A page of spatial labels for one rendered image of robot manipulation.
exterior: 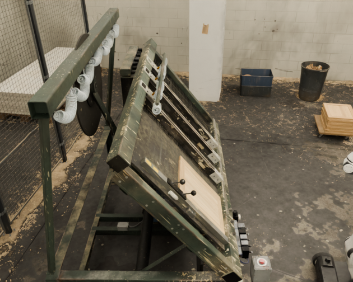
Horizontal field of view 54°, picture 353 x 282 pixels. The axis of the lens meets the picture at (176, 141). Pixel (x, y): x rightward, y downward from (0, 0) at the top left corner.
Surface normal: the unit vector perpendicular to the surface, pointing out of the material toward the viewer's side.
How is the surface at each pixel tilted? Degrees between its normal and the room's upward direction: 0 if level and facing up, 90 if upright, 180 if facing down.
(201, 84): 90
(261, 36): 90
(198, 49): 90
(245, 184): 0
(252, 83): 90
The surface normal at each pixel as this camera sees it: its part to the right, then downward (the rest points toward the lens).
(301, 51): -0.18, 0.53
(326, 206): -0.01, -0.84
